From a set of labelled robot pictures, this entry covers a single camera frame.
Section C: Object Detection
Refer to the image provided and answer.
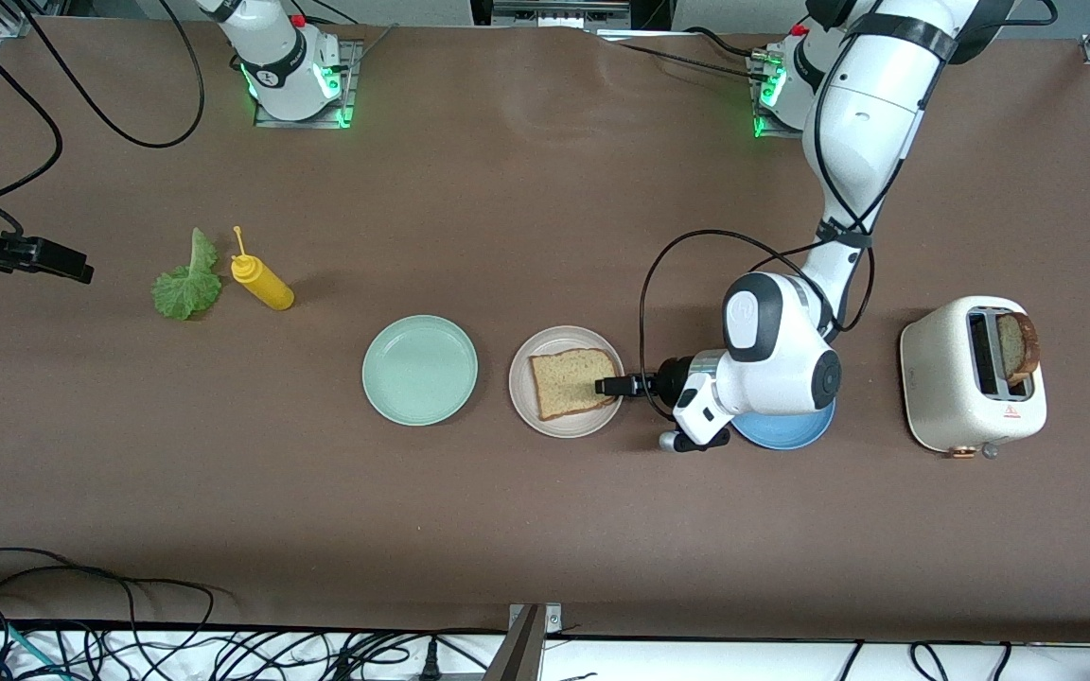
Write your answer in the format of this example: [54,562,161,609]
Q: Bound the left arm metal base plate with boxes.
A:
[751,52,806,141]

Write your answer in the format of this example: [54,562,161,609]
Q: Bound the mint green plate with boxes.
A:
[361,315,479,428]

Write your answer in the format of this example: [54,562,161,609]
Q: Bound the cream white toaster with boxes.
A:
[900,296,1048,461]

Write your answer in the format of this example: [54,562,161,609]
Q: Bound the beige plate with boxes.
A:
[508,325,625,440]

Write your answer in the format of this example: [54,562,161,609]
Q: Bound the brown bread slice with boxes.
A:
[995,311,1042,385]
[529,348,622,422]

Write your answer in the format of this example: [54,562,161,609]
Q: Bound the yellow squeeze bottle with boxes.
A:
[230,225,296,311]

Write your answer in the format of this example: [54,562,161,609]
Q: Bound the black cable on table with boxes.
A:
[592,26,768,81]

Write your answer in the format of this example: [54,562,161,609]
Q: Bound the brown table cover sheet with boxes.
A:
[0,17,1090,644]

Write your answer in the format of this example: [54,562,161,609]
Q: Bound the blue plate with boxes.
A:
[732,397,836,451]

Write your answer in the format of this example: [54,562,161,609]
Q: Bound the green lettuce leaf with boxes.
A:
[150,227,225,322]

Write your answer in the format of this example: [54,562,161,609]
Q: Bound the black equipment with metal rail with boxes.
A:
[469,0,674,37]

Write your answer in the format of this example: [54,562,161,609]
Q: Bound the grey metal bracket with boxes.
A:
[483,603,565,681]

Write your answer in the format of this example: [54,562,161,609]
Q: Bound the tangled black cables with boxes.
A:
[0,547,508,681]

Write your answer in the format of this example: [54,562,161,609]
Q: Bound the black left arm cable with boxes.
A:
[640,230,877,422]

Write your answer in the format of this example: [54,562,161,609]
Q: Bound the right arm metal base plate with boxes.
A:
[253,38,363,131]

